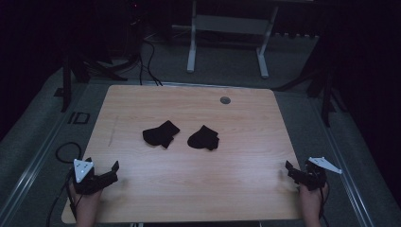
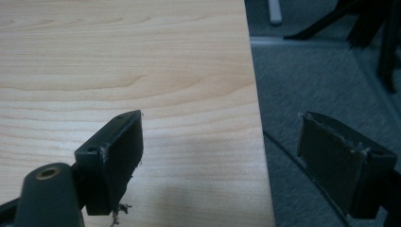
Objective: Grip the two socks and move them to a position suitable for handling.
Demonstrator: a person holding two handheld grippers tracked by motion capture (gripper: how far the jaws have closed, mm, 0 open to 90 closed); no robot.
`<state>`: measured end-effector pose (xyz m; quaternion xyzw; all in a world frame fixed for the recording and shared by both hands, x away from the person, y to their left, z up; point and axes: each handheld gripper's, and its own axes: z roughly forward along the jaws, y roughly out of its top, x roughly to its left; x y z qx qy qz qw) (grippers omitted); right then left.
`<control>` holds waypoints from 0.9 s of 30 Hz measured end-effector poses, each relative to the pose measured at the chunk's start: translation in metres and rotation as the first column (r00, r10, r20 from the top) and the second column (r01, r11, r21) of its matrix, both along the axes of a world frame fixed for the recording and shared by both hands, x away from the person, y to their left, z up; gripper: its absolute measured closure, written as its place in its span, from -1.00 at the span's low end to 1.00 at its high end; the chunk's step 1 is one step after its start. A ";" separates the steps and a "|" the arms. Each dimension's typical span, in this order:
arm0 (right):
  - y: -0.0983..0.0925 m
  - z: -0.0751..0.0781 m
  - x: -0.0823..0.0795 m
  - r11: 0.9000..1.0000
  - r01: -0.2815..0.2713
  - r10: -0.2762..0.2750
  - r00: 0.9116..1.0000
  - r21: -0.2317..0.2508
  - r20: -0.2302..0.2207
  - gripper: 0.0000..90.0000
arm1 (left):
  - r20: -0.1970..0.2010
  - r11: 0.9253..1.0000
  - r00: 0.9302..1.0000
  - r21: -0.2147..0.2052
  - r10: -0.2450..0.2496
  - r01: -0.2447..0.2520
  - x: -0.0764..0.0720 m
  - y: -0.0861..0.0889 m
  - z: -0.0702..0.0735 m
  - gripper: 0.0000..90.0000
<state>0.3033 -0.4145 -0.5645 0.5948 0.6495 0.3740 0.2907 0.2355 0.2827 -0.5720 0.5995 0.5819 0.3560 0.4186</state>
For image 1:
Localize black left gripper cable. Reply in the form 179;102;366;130
45;168;78;227

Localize black hanging cables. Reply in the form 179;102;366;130
137;37;164;87

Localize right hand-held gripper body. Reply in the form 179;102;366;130
300;156;343;192

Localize person's left hand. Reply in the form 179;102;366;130
68;182;104;213

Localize white metal desk frame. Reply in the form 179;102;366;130
171;0;280;79

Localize person's right hand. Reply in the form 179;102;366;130
298;183;330;214

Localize black metal stand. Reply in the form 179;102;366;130
60;46;140;114
273;60;349;129

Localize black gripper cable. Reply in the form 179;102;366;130
45;168;78;227
317;185;331;227

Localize grey metal floor rail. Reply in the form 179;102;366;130
306;94;376;227
0;84;86;225

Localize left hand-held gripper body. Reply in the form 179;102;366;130
72;157;110;196

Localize black sock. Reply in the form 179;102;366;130
186;124;220;151
142;119;181;149

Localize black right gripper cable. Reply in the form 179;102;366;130
317;185;331;227

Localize black looped floor cable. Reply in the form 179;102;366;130
55;141;83;165

